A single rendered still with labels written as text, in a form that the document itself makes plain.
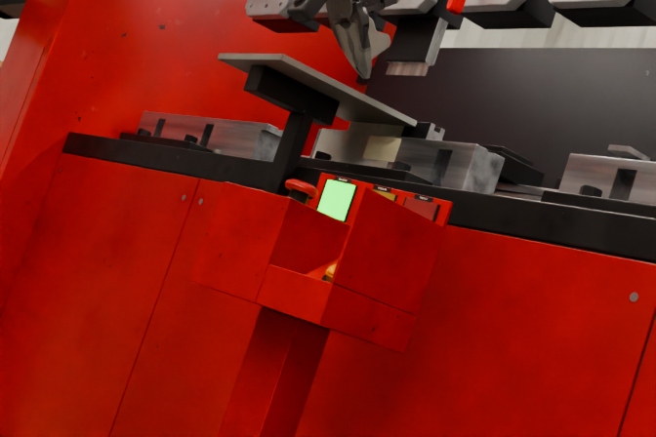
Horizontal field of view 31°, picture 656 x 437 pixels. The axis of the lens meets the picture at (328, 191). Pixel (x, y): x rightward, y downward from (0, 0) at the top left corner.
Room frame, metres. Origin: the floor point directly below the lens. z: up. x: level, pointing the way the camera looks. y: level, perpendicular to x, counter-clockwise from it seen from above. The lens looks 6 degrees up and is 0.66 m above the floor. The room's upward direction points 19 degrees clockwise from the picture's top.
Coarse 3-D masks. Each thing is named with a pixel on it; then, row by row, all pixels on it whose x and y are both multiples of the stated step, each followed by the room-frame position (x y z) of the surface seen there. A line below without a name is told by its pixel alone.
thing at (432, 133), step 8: (408, 128) 1.77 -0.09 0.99; (416, 128) 1.76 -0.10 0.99; (424, 128) 1.74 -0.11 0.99; (432, 128) 1.74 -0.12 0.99; (440, 128) 1.75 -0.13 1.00; (408, 136) 1.77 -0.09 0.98; (416, 136) 1.75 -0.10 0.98; (424, 136) 1.74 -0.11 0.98; (432, 136) 1.74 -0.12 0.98; (440, 136) 1.75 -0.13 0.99
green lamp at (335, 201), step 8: (328, 184) 1.43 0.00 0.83; (336, 184) 1.43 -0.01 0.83; (344, 184) 1.42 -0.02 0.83; (328, 192) 1.43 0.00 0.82; (336, 192) 1.42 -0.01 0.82; (344, 192) 1.42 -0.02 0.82; (352, 192) 1.41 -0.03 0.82; (320, 200) 1.44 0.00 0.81; (328, 200) 1.43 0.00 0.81; (336, 200) 1.42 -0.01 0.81; (344, 200) 1.41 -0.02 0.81; (320, 208) 1.43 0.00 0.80; (328, 208) 1.43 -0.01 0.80; (336, 208) 1.42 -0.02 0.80; (344, 208) 1.41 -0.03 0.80; (336, 216) 1.42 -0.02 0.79; (344, 216) 1.41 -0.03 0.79
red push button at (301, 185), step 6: (288, 180) 1.34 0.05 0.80; (294, 180) 1.33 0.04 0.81; (300, 180) 1.33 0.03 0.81; (288, 186) 1.34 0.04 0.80; (294, 186) 1.33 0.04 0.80; (300, 186) 1.33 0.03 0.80; (306, 186) 1.33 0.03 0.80; (312, 186) 1.34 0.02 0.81; (294, 192) 1.34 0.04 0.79; (300, 192) 1.34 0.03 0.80; (306, 192) 1.33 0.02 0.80; (312, 192) 1.34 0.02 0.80; (294, 198) 1.34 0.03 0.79; (300, 198) 1.34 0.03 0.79; (306, 198) 1.34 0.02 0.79
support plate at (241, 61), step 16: (240, 64) 1.74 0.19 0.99; (256, 64) 1.70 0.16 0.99; (272, 64) 1.66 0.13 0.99; (288, 64) 1.62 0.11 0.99; (304, 64) 1.63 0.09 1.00; (304, 80) 1.69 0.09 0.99; (320, 80) 1.65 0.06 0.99; (336, 80) 1.66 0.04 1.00; (336, 96) 1.73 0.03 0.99; (352, 96) 1.68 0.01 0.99; (336, 112) 1.86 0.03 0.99; (352, 112) 1.81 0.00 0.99; (368, 112) 1.77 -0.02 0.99; (384, 112) 1.73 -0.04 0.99
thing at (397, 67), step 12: (408, 24) 1.85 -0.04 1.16; (420, 24) 1.83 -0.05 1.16; (432, 24) 1.80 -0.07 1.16; (444, 24) 1.80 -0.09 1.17; (396, 36) 1.87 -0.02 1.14; (408, 36) 1.84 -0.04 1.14; (420, 36) 1.82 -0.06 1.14; (432, 36) 1.79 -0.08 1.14; (396, 48) 1.86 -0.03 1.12; (408, 48) 1.84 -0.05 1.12; (420, 48) 1.81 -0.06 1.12; (432, 48) 1.80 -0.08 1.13; (396, 60) 1.85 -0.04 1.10; (408, 60) 1.83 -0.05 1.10; (420, 60) 1.81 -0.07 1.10; (432, 60) 1.80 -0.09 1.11; (396, 72) 1.86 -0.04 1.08; (408, 72) 1.83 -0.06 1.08; (420, 72) 1.81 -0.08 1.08
